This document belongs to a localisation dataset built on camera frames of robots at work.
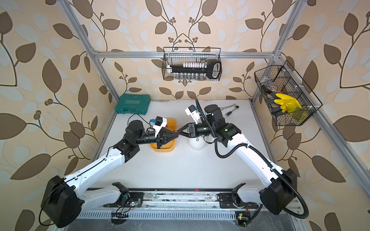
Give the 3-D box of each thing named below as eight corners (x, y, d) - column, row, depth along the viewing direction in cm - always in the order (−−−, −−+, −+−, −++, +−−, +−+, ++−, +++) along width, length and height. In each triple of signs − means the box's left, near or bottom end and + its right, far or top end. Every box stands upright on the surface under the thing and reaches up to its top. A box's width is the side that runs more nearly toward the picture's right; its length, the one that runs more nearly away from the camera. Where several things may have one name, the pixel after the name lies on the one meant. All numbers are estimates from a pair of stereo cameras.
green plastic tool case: (115, 116, 114) (112, 111, 109) (123, 98, 127) (120, 93, 122) (147, 116, 114) (145, 111, 109) (151, 98, 127) (149, 93, 122)
